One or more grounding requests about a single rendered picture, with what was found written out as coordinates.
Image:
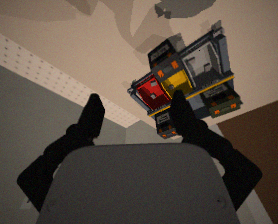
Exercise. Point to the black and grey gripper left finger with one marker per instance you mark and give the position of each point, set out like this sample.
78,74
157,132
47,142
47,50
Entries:
36,179

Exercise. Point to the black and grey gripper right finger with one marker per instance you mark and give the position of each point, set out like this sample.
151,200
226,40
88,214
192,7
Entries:
241,174

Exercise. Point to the red open bin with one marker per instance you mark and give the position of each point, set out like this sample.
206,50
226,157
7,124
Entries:
144,88

